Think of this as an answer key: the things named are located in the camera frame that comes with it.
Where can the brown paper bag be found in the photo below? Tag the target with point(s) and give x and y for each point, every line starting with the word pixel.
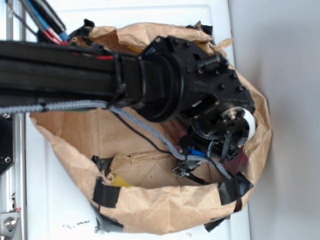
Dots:
pixel 94 145

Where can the yellow sponge piece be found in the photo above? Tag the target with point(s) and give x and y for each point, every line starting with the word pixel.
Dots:
pixel 119 181

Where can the aluminium extrusion rail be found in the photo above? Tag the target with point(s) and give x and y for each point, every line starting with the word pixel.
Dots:
pixel 13 199

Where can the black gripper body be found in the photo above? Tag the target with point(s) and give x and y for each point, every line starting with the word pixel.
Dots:
pixel 183 80

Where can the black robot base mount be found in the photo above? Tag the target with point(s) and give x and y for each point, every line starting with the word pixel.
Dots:
pixel 6 143

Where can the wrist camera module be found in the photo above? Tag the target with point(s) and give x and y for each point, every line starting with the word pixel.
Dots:
pixel 188 163

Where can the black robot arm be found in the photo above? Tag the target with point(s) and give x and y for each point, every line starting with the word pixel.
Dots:
pixel 46 74

